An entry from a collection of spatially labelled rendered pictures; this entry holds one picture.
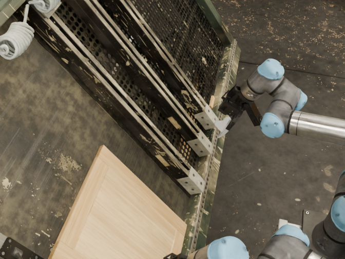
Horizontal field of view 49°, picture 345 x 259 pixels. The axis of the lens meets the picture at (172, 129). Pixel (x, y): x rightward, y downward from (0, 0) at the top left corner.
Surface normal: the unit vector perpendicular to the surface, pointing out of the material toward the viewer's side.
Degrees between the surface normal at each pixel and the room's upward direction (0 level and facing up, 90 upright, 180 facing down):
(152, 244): 56
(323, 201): 0
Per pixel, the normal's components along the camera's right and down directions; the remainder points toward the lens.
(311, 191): -0.01, -0.67
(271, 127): -0.48, 0.65
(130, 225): 0.80, -0.25
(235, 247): 0.44, -0.50
